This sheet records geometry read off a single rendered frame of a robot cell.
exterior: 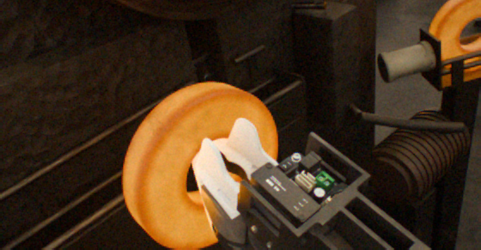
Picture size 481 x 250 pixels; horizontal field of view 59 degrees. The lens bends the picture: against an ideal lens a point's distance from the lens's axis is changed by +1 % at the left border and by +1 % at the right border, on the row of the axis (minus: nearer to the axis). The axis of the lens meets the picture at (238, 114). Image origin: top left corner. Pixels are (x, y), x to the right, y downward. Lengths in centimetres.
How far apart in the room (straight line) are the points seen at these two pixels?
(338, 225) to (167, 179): 15
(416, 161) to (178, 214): 58
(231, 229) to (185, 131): 9
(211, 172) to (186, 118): 5
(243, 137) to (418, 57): 57
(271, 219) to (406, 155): 61
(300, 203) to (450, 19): 65
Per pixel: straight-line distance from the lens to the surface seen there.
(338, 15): 78
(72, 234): 60
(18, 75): 61
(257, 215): 29
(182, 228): 39
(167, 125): 34
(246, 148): 36
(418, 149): 89
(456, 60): 89
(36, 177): 64
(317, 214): 27
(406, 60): 86
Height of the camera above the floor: 107
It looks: 32 degrees down
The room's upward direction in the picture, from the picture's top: 11 degrees counter-clockwise
